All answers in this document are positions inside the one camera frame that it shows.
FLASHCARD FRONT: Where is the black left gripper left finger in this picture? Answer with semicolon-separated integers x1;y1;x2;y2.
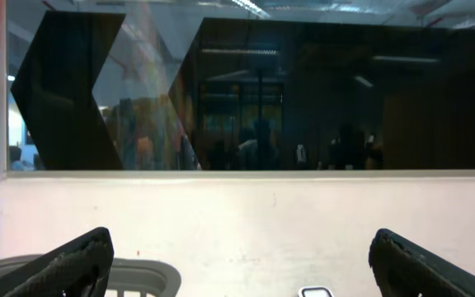
0;227;114;297

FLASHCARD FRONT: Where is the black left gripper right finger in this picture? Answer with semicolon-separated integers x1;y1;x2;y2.
369;229;475;297

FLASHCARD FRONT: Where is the grey plastic shopping basket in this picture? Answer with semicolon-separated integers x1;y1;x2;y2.
0;255;181;296

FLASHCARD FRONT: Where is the dark glass window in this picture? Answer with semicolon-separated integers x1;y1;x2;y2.
6;0;475;171

